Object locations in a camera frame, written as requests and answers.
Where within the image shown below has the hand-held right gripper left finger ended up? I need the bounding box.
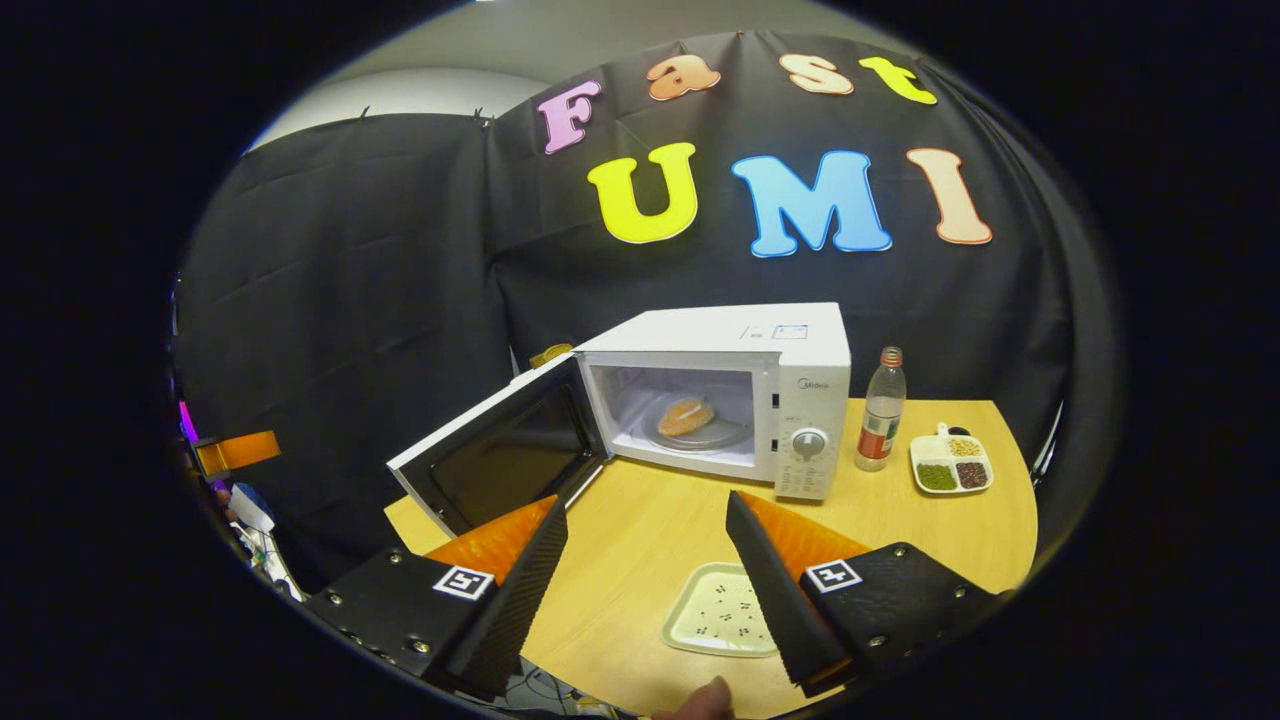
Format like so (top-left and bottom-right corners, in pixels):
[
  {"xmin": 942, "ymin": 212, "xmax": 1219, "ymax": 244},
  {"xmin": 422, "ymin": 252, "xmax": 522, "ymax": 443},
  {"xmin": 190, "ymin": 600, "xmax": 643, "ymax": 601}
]
[{"xmin": 305, "ymin": 495, "xmax": 571, "ymax": 701}]

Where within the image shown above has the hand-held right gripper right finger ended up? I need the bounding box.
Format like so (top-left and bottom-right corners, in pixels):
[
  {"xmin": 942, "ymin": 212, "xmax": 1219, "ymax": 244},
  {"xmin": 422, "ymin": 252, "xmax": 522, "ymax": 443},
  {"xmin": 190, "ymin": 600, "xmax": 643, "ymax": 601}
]
[{"xmin": 725, "ymin": 490, "xmax": 1001, "ymax": 698}]

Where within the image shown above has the orange bread bun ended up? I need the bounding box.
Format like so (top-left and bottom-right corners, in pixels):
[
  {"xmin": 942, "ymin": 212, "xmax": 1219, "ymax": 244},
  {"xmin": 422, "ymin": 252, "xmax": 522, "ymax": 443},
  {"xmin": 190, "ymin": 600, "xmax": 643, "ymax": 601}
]
[{"xmin": 657, "ymin": 397, "xmax": 717, "ymax": 438}]

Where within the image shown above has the white microwave oven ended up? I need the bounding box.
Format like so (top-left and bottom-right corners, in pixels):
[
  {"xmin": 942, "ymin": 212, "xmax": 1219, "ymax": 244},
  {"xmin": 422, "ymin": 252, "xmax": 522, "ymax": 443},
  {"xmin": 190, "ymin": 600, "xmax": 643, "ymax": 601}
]
[{"xmin": 386, "ymin": 303, "xmax": 853, "ymax": 539}]

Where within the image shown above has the white speckled square plate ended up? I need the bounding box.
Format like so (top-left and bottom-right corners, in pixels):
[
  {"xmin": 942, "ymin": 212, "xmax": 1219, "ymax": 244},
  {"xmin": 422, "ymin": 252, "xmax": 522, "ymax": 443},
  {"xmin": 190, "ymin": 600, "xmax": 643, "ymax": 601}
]
[{"xmin": 661, "ymin": 562, "xmax": 782, "ymax": 659}]

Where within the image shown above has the glass turntable plate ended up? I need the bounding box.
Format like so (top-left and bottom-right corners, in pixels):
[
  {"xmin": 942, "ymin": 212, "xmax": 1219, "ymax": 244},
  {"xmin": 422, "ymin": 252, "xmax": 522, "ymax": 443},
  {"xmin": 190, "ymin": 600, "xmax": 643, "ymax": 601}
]
[{"xmin": 640, "ymin": 392, "xmax": 756, "ymax": 453}]

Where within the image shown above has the black backdrop cloth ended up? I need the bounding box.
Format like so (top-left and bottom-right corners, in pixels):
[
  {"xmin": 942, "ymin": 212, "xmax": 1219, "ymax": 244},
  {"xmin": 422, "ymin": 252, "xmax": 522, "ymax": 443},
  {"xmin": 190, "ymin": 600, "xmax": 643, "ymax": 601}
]
[{"xmin": 172, "ymin": 30, "xmax": 1119, "ymax": 591}]

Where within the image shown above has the clear plastic bottle red label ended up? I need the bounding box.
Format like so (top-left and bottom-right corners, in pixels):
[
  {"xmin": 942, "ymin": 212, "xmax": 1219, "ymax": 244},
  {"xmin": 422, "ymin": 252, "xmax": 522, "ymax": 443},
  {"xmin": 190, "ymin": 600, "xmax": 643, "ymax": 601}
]
[{"xmin": 855, "ymin": 346, "xmax": 908, "ymax": 473}]

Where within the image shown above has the white divided tray with grains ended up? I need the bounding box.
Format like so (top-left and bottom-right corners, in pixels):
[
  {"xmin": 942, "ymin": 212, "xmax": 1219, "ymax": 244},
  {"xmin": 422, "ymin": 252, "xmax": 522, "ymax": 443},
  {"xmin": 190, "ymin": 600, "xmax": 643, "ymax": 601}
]
[{"xmin": 909, "ymin": 422, "xmax": 995, "ymax": 496}]

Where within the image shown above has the tangle of cables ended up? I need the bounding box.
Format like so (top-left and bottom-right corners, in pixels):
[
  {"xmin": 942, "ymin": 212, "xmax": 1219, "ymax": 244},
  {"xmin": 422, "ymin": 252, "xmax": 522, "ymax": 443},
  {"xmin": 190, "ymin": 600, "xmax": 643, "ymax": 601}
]
[{"xmin": 500, "ymin": 665, "xmax": 611, "ymax": 716}]

